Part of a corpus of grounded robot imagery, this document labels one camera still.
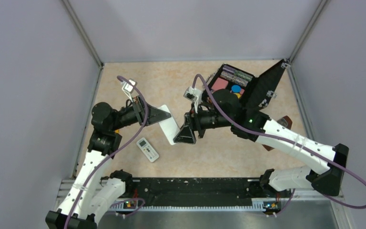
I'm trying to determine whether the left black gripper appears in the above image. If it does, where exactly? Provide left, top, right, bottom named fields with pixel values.
left=111, top=94, right=172, bottom=131

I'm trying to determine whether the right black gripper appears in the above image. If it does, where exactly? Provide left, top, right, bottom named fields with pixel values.
left=174, top=102, right=233, bottom=144

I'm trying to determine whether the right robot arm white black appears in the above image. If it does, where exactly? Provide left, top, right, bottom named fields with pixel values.
left=173, top=89, right=349, bottom=197

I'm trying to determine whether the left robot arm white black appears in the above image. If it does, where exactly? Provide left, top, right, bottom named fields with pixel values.
left=45, top=96, right=172, bottom=229

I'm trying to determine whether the white remote control with screen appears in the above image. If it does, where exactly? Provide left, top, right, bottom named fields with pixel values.
left=136, top=137, right=160, bottom=163

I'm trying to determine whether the pink card deck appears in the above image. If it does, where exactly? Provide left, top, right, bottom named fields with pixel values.
left=211, top=78, right=229, bottom=91

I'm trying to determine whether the blue dealer chip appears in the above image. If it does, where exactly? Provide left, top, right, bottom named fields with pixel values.
left=231, top=85, right=241, bottom=93

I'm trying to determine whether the black poker chip case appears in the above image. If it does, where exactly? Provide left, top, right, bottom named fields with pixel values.
left=207, top=59, right=289, bottom=110

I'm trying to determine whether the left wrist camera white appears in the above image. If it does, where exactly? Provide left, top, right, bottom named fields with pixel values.
left=121, top=79, right=137, bottom=101

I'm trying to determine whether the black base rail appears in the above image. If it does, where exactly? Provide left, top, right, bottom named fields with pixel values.
left=121, top=177, right=291, bottom=209

